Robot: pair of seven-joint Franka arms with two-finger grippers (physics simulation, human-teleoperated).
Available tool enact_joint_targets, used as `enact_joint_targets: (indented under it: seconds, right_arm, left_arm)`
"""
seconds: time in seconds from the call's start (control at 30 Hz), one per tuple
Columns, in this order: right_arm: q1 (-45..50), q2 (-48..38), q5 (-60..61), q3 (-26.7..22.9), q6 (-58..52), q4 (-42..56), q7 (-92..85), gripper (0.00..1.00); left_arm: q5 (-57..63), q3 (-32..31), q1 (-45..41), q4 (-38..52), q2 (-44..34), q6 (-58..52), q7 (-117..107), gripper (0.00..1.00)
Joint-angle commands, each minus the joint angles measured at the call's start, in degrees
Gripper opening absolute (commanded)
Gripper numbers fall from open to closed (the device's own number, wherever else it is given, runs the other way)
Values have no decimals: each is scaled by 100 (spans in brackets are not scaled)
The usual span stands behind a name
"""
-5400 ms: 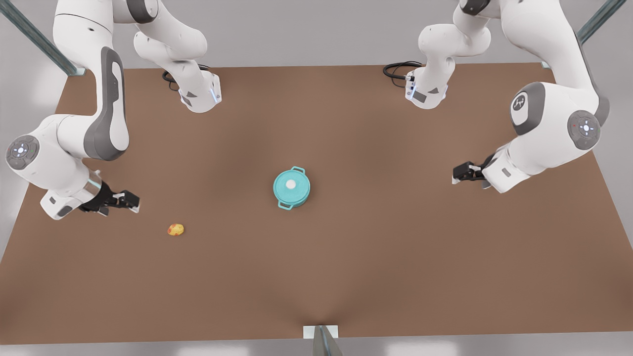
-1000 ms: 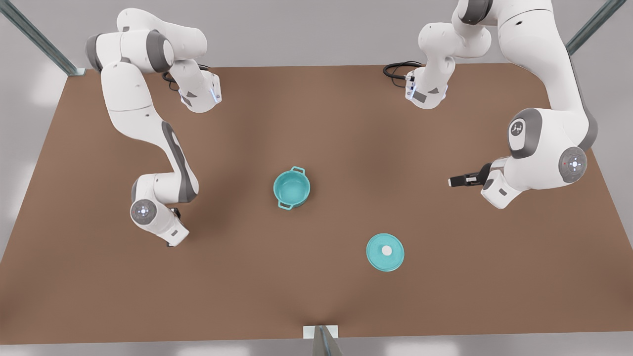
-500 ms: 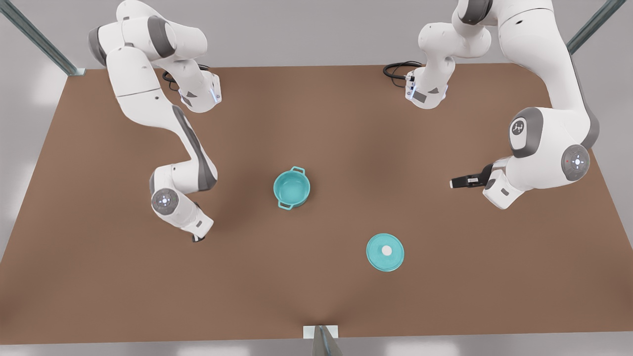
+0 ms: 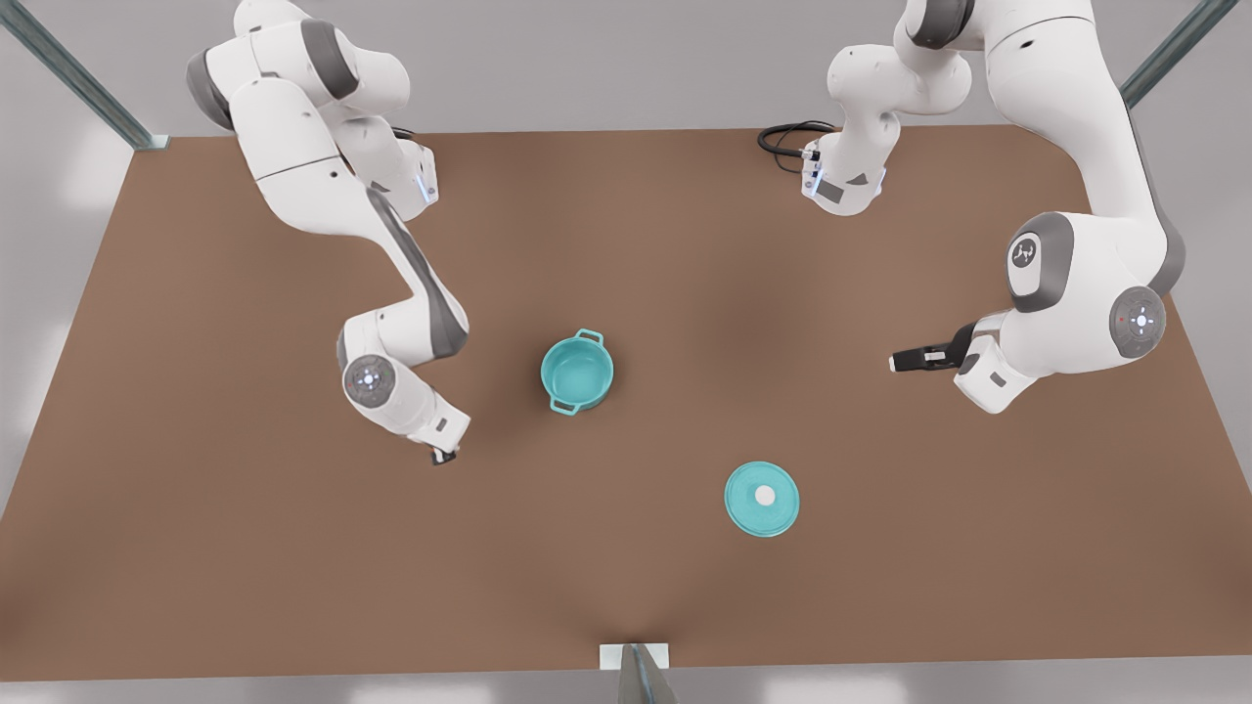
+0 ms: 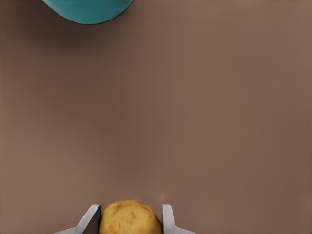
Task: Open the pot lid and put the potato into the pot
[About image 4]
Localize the teal pot lid white knob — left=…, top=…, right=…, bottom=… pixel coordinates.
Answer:
left=724, top=461, right=801, bottom=539

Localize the teal pot with handles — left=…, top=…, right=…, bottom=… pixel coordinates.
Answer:
left=540, top=329, right=615, bottom=417

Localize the silver frame post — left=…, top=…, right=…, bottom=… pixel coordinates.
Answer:
left=0, top=0, right=170, bottom=153
left=1119, top=0, right=1243, bottom=110
left=599, top=642, right=682, bottom=704

